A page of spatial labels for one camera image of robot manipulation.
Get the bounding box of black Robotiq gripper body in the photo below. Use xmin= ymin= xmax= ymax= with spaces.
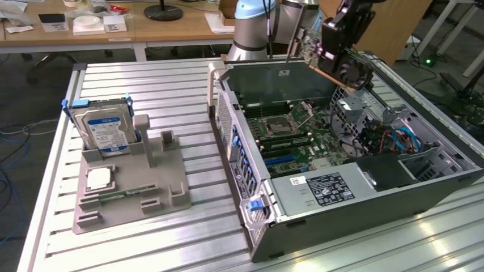
xmin=334 ymin=0 xmax=378 ymax=48

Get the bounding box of black graphics card with fan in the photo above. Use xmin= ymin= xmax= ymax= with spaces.
xmin=285 ymin=0 xmax=376 ymax=92

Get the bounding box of wooden cabinet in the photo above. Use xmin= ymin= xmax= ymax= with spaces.
xmin=354 ymin=0 xmax=434 ymax=65

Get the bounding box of white box with red dot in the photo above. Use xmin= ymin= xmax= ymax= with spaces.
xmin=404 ymin=35 xmax=422 ymax=62

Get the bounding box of perforated metal drive cage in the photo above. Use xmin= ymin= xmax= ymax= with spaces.
xmin=330 ymin=84 xmax=378 ymax=134

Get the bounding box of brown cardboard box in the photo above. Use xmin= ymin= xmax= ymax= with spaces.
xmin=218 ymin=0 xmax=238 ymax=20

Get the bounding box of metal socket cover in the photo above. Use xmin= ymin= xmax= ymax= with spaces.
xmin=289 ymin=101 xmax=314 ymax=128

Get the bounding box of white paper stack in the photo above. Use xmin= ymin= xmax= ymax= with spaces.
xmin=205 ymin=12 xmax=237 ymax=34

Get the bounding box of black floor equipment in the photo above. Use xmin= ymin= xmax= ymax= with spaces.
xmin=437 ymin=70 xmax=484 ymax=128

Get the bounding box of CPU socket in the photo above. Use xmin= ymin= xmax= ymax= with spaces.
xmin=264 ymin=114 xmax=294 ymax=137

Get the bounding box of green motherboard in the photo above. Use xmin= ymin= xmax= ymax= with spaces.
xmin=241 ymin=100 xmax=364 ymax=178

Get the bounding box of dark RAM stick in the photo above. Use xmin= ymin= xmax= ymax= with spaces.
xmin=260 ymin=136 xmax=309 ymax=150

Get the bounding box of black round lamp base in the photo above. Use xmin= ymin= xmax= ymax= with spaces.
xmin=142 ymin=0 xmax=184 ymax=22

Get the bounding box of empty metal disk bay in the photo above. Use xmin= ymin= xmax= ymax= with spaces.
xmin=396 ymin=143 xmax=460 ymax=182

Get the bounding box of blue expansion slot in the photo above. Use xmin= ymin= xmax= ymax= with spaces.
xmin=264 ymin=155 xmax=296 ymax=167

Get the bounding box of grey power supply unit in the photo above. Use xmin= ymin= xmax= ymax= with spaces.
xmin=269 ymin=161 xmax=378 ymax=218

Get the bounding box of plain white box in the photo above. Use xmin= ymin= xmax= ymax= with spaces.
xmin=102 ymin=15 xmax=129 ymax=32

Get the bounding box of open black PC case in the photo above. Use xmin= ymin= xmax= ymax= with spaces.
xmin=206 ymin=50 xmax=484 ymax=264

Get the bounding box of hard disk in blue caddy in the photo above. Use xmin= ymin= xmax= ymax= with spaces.
xmin=60 ymin=93 xmax=141 ymax=157

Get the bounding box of black and white box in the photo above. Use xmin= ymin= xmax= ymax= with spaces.
xmin=37 ymin=13 xmax=69 ymax=32

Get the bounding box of wooden desk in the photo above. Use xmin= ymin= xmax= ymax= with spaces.
xmin=0 ymin=0 xmax=296 ymax=54

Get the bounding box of black office chair base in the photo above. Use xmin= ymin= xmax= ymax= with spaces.
xmin=21 ymin=52 xmax=81 ymax=84

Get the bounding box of green RAM stick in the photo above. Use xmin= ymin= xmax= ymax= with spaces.
xmin=98 ymin=189 xmax=146 ymax=202

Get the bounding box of silver CPU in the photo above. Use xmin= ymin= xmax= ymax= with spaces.
xmin=85 ymin=168 xmax=114 ymax=192

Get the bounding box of grey parts rack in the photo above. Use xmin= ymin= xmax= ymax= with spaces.
xmin=70 ymin=113 xmax=193 ymax=236

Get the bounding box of clear plastic bag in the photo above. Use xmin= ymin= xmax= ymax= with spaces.
xmin=0 ymin=0 xmax=34 ymax=26

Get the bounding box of white desk frame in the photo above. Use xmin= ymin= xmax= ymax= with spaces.
xmin=413 ymin=0 xmax=484 ymax=77

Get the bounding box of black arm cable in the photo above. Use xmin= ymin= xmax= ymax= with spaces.
xmin=262 ymin=0 xmax=274 ymax=59

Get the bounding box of black wire bundle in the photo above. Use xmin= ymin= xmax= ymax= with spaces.
xmin=358 ymin=127 xmax=397 ymax=155

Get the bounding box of orange wire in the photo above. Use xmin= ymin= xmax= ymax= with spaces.
xmin=378 ymin=131 xmax=413 ymax=154

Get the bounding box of blue wire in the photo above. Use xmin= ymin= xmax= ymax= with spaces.
xmin=392 ymin=124 xmax=422 ymax=155

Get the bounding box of white floor cable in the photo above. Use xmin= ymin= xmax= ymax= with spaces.
xmin=0 ymin=118 xmax=61 ymax=136

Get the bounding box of blue floor cable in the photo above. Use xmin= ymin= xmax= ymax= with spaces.
xmin=0 ymin=133 xmax=30 ymax=244

